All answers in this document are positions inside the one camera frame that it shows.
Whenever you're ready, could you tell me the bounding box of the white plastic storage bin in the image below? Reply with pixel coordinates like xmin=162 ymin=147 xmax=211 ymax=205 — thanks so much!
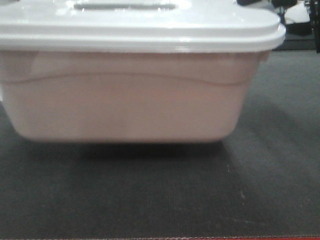
xmin=0 ymin=0 xmax=286 ymax=143

